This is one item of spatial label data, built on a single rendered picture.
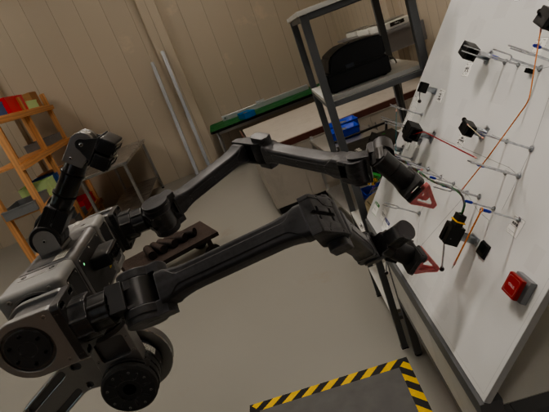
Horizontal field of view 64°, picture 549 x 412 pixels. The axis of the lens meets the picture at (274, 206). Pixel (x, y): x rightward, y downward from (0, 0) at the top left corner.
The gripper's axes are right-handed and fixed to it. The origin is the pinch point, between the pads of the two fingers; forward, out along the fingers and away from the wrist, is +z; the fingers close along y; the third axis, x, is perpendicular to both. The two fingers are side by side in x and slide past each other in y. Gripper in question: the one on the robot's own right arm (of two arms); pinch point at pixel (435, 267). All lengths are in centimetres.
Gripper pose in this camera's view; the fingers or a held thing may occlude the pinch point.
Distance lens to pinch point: 135.9
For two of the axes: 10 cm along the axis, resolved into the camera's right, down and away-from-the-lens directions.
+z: 9.0, 4.0, 2.0
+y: -0.2, -4.0, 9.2
